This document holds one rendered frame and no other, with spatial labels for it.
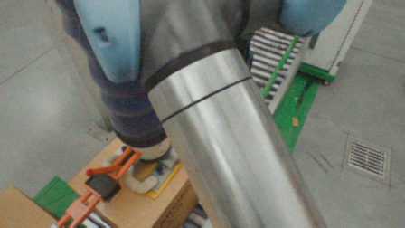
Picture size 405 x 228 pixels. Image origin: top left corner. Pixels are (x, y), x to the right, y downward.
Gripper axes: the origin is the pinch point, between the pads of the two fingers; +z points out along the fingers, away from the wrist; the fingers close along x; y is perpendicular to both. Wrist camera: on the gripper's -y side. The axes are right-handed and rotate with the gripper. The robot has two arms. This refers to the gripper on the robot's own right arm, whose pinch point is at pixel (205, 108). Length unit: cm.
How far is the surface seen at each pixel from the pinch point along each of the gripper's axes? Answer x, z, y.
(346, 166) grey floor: 114, 152, 78
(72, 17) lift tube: -0.5, -12.7, -30.7
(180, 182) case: 4, 57, -13
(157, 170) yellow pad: 2, 52, -22
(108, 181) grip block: -13, 42, -31
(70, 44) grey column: 50, 55, -124
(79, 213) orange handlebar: -26, 43, -33
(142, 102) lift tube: 4.2, 14.0, -22.5
